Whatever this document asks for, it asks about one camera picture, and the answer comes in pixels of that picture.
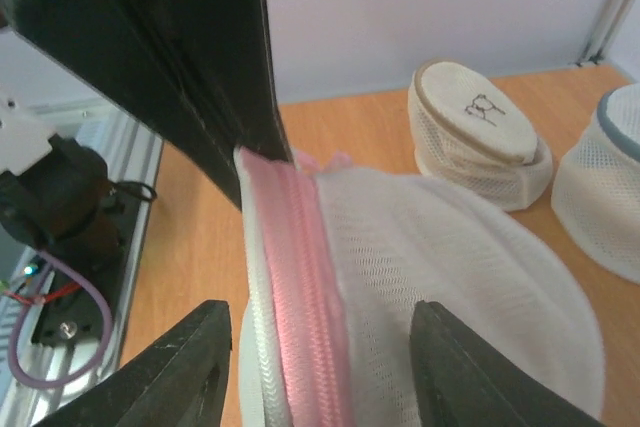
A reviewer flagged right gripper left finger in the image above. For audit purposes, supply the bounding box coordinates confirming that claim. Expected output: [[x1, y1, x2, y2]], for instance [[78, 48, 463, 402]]
[[38, 300, 232, 427]]

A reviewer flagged grey-zip mesh laundry bag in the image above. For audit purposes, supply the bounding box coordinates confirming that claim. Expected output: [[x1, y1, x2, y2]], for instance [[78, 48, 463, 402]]
[[551, 84, 639, 283]]

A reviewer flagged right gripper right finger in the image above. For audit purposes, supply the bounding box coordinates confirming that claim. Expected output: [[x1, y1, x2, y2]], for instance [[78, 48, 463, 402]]
[[409, 301, 601, 427]]

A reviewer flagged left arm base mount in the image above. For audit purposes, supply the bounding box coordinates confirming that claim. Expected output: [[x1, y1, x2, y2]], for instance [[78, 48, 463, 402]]
[[31, 180, 157, 347]]

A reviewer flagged pink-zip mesh laundry bag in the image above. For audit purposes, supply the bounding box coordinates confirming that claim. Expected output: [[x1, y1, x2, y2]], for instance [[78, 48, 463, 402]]
[[234, 148, 605, 426]]

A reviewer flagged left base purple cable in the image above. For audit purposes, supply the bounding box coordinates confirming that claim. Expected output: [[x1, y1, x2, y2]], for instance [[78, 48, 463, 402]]
[[8, 249, 113, 389]]

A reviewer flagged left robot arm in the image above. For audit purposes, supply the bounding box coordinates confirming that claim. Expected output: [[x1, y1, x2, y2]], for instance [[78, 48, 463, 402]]
[[1, 0, 292, 263]]

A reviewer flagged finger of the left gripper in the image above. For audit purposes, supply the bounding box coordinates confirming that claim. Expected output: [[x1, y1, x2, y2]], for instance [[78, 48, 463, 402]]
[[1, 0, 291, 203]]

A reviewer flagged beige-zip mesh laundry bag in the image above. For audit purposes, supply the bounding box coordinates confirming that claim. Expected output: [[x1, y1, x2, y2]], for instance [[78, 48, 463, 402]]
[[407, 60, 553, 212]]

